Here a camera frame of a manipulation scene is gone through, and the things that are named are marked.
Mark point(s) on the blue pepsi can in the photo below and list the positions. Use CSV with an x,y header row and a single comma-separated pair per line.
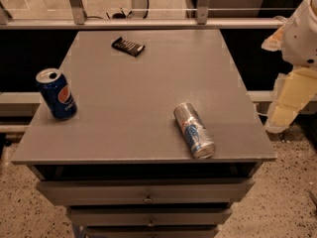
x,y
54,88

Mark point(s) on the black rxbar chocolate bar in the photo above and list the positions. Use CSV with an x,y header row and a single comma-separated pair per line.
x,y
127,47

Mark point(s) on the grey drawer cabinet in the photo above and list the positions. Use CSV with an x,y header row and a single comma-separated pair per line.
x,y
125,129

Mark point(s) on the silver blue redbull can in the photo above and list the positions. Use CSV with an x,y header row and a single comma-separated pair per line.
x,y
196,136

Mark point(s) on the bottom grey drawer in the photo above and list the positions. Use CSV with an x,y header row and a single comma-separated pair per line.
x,y
157,232

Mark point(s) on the top grey drawer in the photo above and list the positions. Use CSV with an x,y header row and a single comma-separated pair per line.
x,y
134,192

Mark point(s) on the grey metal railing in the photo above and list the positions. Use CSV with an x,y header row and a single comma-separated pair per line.
x,y
72,15

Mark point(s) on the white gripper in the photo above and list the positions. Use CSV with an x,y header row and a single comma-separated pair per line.
x,y
301,40

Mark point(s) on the grey drawer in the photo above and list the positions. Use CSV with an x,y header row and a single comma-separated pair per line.
x,y
157,232
148,216
134,192

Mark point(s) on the middle grey drawer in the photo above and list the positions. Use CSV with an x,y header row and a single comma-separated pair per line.
x,y
148,216

